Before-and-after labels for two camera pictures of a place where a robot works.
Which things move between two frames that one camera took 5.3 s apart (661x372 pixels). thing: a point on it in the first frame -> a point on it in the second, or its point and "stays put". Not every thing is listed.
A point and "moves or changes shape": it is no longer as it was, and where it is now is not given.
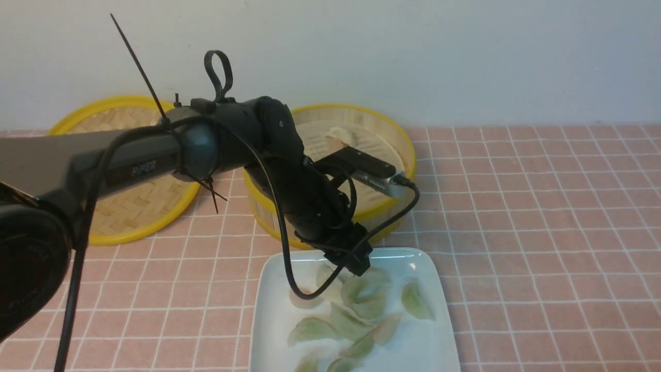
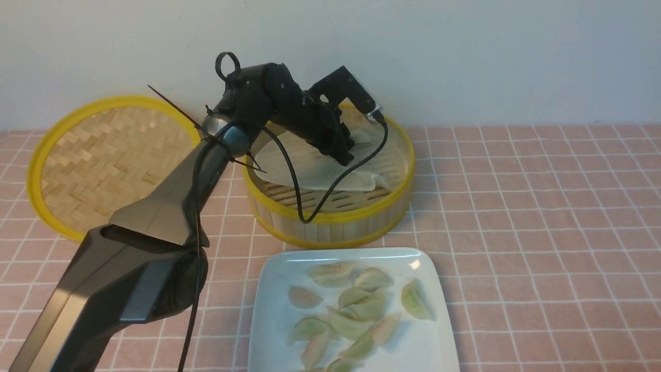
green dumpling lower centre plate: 360,349 stays put
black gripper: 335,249 -> 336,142
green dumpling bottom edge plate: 349,362 stays put
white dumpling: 340,134 moves or changes shape
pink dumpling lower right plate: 383,330 stays put
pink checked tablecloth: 550,235 stays put
